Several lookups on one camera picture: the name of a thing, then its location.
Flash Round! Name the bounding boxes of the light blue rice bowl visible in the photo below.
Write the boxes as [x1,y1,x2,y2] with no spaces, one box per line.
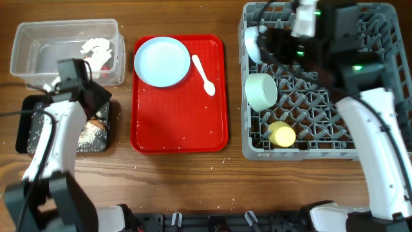
[244,25,267,64]

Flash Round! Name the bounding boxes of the light green bowl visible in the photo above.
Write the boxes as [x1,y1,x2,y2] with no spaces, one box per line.
[245,73,277,112]

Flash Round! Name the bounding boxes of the white plastic spoon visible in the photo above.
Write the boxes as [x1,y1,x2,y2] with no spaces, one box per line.
[191,55,216,96]

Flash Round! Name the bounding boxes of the yellow plastic cup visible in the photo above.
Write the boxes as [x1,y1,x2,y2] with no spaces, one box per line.
[268,121,296,148]

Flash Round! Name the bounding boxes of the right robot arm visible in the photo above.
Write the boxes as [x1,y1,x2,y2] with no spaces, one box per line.
[257,1,411,231]

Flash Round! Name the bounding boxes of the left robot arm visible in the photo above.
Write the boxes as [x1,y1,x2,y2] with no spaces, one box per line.
[4,59,144,231]

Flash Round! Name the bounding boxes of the grey dishwasher rack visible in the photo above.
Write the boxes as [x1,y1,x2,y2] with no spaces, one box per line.
[238,2,411,160]

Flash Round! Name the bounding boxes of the black plastic tray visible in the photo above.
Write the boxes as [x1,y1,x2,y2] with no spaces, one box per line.
[15,95,111,153]

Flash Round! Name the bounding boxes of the clear plastic bin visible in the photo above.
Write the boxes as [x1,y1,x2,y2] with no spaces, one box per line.
[10,19,126,92]

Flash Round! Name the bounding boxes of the large light blue plate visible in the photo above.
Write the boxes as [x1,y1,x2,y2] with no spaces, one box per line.
[134,37,191,88]

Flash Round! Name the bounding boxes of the red serving tray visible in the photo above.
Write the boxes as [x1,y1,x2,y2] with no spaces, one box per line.
[130,34,229,154]

